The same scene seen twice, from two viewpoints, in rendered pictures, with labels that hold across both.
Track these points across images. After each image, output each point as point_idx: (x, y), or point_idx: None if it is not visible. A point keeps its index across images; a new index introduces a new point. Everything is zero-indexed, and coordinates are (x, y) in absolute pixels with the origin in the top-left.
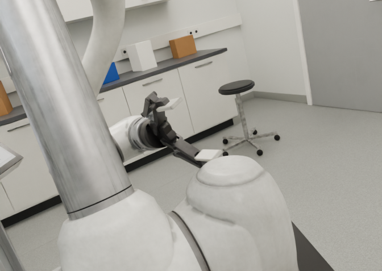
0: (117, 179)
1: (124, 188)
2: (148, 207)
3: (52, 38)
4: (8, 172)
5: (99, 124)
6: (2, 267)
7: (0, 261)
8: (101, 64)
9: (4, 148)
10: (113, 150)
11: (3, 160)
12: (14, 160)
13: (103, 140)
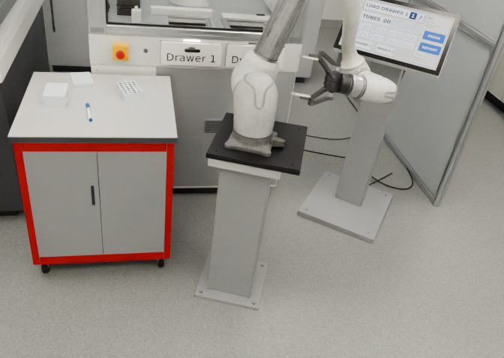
0: (259, 49)
1: (259, 53)
2: (252, 61)
3: None
4: (421, 73)
5: (271, 30)
6: (385, 116)
7: (387, 112)
8: (343, 25)
9: (439, 61)
10: (267, 41)
11: (424, 64)
12: (430, 70)
13: (267, 35)
